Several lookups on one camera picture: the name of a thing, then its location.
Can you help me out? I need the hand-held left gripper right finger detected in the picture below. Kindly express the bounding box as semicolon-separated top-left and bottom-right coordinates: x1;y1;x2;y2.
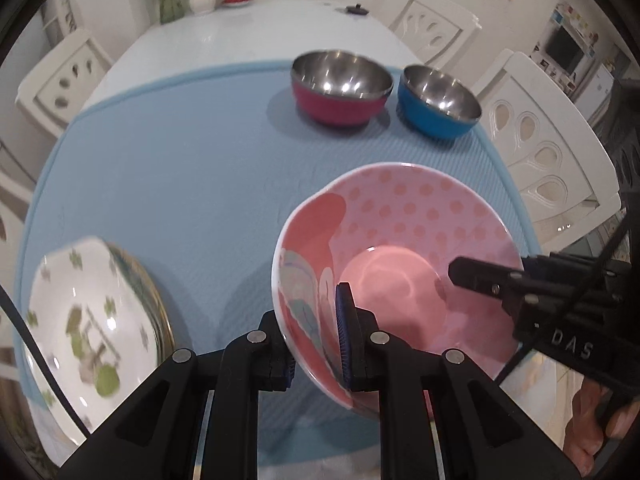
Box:
334;282;583;480

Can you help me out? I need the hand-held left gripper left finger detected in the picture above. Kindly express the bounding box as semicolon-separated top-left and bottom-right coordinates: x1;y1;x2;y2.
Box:
57;310;296;480

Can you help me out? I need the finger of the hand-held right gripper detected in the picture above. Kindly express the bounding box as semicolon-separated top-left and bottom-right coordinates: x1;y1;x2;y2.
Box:
448;256;531;306

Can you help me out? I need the pink dotted bowl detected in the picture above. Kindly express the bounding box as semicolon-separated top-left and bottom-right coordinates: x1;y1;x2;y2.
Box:
271;162;521;416

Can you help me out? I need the large hexagonal lotus-print plate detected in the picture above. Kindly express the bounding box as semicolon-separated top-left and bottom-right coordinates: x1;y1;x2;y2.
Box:
22;236;163;448

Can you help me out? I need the person's right hand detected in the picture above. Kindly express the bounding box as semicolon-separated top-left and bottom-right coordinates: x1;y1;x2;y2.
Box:
570;375;640;478

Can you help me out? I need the white carved dining chair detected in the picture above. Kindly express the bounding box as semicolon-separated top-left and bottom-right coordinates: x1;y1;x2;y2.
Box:
472;50;621;256
389;0;483;68
15;27;113;138
0;142;38;386

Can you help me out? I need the blue steel bowl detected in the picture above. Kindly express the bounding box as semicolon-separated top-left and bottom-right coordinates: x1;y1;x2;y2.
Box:
396;64;482;140

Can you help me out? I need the tall white cabinet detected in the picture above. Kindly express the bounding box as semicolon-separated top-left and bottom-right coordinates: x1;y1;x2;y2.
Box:
580;62;616;121

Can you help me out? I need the red steel bowl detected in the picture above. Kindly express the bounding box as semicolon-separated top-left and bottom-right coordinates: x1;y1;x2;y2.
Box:
291;50;394;127

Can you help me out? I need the blue textured table mat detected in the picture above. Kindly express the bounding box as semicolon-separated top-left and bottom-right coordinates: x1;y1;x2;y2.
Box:
14;62;543;461

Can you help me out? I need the black television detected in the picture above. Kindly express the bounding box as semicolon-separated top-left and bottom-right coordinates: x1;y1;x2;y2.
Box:
544;25;585;73

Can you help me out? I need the clear glass vase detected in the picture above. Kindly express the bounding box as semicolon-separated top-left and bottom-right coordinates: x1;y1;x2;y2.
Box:
159;0;188;25

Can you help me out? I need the white shelf rack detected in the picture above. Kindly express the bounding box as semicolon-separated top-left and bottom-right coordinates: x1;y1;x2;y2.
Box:
40;0;81;43

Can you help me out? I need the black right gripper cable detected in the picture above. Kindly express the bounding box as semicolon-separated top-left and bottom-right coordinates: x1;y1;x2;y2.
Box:
497;207;633;386

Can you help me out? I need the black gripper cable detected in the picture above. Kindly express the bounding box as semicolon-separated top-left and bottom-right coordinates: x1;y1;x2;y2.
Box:
0;284;95;437
497;207;633;386

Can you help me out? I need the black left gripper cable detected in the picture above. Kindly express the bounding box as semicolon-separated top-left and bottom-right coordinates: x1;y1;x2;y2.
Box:
0;284;95;437

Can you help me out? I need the white television wall unit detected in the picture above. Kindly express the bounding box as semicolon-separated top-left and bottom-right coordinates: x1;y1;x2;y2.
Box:
530;0;601;91

